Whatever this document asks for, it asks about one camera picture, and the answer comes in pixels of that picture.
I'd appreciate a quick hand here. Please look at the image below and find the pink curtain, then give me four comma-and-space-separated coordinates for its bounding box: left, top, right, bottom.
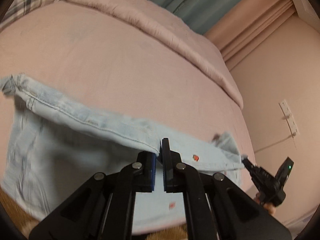
204, 0, 296, 70

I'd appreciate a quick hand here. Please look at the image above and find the pink bed sheet mattress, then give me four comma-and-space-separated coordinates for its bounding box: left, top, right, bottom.
1, 1, 254, 158

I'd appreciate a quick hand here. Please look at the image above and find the white wall power strip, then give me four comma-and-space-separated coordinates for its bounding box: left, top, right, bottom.
279, 99, 299, 137

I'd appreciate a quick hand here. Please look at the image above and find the pink folded quilt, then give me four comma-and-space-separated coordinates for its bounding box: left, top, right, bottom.
67, 0, 244, 108

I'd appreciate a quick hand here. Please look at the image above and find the white power cable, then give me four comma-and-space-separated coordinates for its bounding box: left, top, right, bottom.
253, 133, 297, 153

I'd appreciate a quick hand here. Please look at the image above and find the person right hand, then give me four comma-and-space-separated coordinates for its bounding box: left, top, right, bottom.
254, 192, 276, 216

